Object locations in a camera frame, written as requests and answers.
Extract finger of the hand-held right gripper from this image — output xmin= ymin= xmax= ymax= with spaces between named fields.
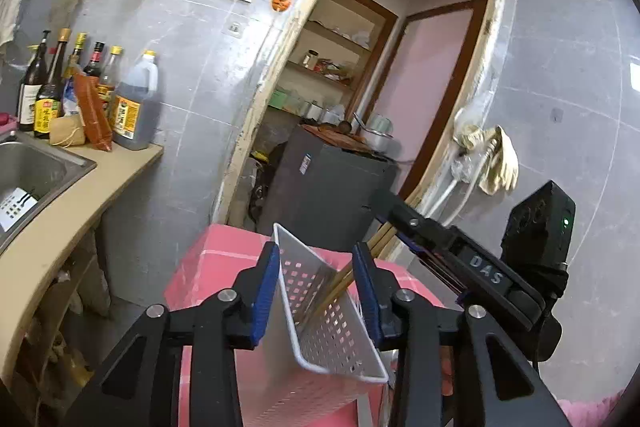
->
xmin=371 ymin=189 xmax=452 ymax=254
xmin=399 ymin=233 xmax=472 ymax=306

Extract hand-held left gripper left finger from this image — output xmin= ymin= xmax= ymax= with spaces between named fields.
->
xmin=62 ymin=242 xmax=281 ymax=427

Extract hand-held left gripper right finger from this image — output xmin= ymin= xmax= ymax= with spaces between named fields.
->
xmin=351 ymin=242 xmax=576 ymax=427

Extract wooden chopstick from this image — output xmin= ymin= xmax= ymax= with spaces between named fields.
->
xmin=305 ymin=224 xmax=398 ymax=320
xmin=295 ymin=219 xmax=393 ymax=323

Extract white perforated utensil basket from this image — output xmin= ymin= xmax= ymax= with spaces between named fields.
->
xmin=235 ymin=223 xmax=390 ymax=427

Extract white pipe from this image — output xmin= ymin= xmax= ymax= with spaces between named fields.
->
xmin=424 ymin=141 xmax=501 ymax=219

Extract pink checked tablecloth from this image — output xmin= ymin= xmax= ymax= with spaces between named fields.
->
xmin=164 ymin=223 xmax=451 ymax=427

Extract clear plastic bag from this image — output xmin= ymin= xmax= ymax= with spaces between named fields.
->
xmin=449 ymin=154 xmax=477 ymax=184

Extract cream rags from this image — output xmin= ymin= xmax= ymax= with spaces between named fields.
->
xmin=452 ymin=107 xmax=520 ymax=196

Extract metal pot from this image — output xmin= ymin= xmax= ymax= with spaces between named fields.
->
xmin=359 ymin=113 xmax=397 ymax=154

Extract dark grey appliance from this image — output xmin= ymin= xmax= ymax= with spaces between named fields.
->
xmin=259 ymin=124 xmax=399 ymax=254

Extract brown cutting board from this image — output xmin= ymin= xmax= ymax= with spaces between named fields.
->
xmin=301 ymin=123 xmax=372 ymax=154

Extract wooden shelf unit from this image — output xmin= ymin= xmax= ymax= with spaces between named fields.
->
xmin=265 ymin=0 xmax=399 ymax=120

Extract beige kitchen counter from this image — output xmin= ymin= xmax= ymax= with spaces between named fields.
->
xmin=0 ymin=139 xmax=165 ymax=388

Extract large dark liquid jug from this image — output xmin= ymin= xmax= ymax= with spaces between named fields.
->
xmin=112 ymin=50 xmax=161 ymax=151

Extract orange brown sachet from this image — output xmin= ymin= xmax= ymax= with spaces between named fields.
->
xmin=72 ymin=71 xmax=114 ymax=153

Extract white printed packet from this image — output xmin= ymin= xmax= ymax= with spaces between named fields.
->
xmin=0 ymin=187 xmax=39 ymax=234

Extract steel kitchen sink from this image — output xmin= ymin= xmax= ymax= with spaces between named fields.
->
xmin=0 ymin=127 xmax=98 ymax=253

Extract yellow cap sauce bottle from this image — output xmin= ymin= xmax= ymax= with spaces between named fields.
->
xmin=98 ymin=46 xmax=124 ymax=110
xmin=64 ymin=33 xmax=87 ymax=80

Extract blue white bag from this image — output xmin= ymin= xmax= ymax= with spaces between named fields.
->
xmin=62 ymin=79 xmax=84 ymax=116

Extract soy sauce bottle yellow label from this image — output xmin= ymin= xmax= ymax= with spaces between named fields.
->
xmin=33 ymin=28 xmax=72 ymax=139

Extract red cap sauce bottle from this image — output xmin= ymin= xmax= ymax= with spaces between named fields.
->
xmin=83 ymin=41 xmax=106 ymax=78

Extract dark bottle white label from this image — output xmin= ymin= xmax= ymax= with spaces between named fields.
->
xmin=17 ymin=30 xmax=52 ymax=132

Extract beige hanging towel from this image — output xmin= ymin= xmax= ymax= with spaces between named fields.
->
xmin=0 ymin=0 xmax=31 ymax=48

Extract cream wooden door frame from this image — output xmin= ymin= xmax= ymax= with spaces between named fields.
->
xmin=214 ymin=0 xmax=504 ymax=253

